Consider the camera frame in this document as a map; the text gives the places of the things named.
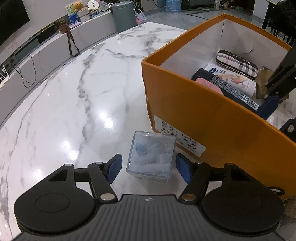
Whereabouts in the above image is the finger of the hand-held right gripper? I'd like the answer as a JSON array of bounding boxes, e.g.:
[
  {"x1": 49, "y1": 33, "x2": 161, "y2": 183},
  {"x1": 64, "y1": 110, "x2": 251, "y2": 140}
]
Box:
[
  {"x1": 256, "y1": 46, "x2": 296, "y2": 120},
  {"x1": 279, "y1": 119, "x2": 296, "y2": 141}
]

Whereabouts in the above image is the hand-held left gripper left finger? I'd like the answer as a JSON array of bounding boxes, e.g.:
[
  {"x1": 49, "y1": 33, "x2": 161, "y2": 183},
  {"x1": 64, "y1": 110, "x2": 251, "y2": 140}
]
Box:
[{"x1": 47, "y1": 153, "x2": 122, "y2": 204}]

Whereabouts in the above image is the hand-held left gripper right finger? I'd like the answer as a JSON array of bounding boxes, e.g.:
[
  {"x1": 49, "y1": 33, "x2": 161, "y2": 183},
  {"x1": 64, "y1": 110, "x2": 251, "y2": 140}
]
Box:
[{"x1": 175, "y1": 153, "x2": 251, "y2": 203}]

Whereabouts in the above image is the gold cube box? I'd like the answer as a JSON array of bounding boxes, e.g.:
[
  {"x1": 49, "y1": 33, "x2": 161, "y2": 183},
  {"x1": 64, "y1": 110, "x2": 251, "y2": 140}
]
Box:
[{"x1": 254, "y1": 66, "x2": 277, "y2": 99}]

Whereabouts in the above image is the transparent plastic box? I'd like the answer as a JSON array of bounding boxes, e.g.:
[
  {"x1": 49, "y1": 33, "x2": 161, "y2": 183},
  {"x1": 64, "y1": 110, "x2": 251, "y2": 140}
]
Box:
[{"x1": 125, "y1": 130, "x2": 176, "y2": 183}]

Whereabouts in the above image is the black bottle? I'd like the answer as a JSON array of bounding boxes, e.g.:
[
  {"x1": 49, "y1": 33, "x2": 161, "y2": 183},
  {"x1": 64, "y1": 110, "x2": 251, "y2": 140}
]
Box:
[{"x1": 191, "y1": 68, "x2": 260, "y2": 110}]

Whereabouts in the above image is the white cream tube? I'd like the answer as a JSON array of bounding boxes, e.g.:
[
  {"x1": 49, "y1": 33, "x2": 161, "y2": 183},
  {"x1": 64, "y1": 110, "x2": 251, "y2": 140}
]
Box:
[{"x1": 205, "y1": 64, "x2": 257, "y2": 98}]

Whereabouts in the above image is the orange cardboard box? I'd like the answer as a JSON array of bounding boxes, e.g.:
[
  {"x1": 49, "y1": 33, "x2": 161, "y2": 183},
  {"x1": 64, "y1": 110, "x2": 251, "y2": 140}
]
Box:
[{"x1": 142, "y1": 13, "x2": 296, "y2": 200}]

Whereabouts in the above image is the plaid pouch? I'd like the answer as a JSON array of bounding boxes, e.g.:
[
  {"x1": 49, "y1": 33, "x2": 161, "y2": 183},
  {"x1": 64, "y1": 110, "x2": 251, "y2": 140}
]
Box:
[{"x1": 216, "y1": 50, "x2": 258, "y2": 81}]

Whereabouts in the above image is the pink bottle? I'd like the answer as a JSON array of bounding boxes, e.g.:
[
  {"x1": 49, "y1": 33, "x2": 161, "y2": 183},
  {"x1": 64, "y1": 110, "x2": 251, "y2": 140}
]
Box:
[{"x1": 195, "y1": 77, "x2": 225, "y2": 96}]

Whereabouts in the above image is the dark dining chair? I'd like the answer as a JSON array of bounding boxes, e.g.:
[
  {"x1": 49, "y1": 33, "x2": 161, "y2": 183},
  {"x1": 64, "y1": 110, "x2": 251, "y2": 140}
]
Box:
[{"x1": 261, "y1": 0, "x2": 296, "y2": 47}]

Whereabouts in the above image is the marble television console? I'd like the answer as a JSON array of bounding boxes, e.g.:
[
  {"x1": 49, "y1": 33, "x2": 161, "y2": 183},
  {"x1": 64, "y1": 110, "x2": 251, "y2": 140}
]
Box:
[{"x1": 0, "y1": 10, "x2": 117, "y2": 126}]

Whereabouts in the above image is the blue water jug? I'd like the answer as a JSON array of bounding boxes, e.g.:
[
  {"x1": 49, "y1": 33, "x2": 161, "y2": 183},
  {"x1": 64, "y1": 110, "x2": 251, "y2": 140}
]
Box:
[{"x1": 165, "y1": 0, "x2": 183, "y2": 13}]

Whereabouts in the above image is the white router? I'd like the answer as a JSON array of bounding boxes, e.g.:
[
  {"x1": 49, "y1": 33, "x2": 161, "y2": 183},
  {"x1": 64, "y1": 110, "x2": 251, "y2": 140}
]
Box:
[{"x1": 0, "y1": 66, "x2": 10, "y2": 84}]

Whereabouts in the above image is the grey trash bin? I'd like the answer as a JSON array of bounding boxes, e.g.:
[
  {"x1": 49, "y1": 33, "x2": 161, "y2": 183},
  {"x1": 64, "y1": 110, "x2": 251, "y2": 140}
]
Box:
[{"x1": 111, "y1": 1, "x2": 137, "y2": 34}]

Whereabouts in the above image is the woven bag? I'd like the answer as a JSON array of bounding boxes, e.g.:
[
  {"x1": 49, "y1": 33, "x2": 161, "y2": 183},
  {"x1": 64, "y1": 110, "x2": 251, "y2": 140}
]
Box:
[{"x1": 134, "y1": 9, "x2": 148, "y2": 25}]

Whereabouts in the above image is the white woven basket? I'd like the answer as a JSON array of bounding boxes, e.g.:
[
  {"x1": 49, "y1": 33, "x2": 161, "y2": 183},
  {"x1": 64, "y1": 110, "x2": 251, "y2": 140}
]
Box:
[{"x1": 77, "y1": 9, "x2": 91, "y2": 23}]

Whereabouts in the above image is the picture card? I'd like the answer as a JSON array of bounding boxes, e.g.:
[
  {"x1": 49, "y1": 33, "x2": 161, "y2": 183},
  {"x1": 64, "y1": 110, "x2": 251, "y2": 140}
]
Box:
[{"x1": 66, "y1": 3, "x2": 82, "y2": 24}]

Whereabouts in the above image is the white round fan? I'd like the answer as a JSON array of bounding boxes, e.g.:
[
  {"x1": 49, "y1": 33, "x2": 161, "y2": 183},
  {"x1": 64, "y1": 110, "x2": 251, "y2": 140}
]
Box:
[{"x1": 87, "y1": 0, "x2": 102, "y2": 12}]

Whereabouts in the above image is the teddy bear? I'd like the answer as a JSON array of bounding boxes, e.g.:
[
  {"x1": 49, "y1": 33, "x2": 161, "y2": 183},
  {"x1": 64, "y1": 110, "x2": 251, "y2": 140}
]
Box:
[{"x1": 73, "y1": 1, "x2": 89, "y2": 13}]

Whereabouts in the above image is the black television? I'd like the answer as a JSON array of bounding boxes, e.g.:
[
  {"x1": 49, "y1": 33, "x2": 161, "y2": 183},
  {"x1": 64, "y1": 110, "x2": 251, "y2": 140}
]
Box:
[{"x1": 0, "y1": 0, "x2": 30, "y2": 47}]

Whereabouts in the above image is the black cable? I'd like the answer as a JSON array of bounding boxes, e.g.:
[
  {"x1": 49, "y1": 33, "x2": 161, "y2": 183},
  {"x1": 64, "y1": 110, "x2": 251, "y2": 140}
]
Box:
[{"x1": 14, "y1": 54, "x2": 41, "y2": 88}]

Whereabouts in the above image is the brown camera with strap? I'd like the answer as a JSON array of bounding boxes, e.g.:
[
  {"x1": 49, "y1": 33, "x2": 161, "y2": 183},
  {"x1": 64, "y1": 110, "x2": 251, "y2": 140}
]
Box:
[{"x1": 58, "y1": 20, "x2": 80, "y2": 56}]

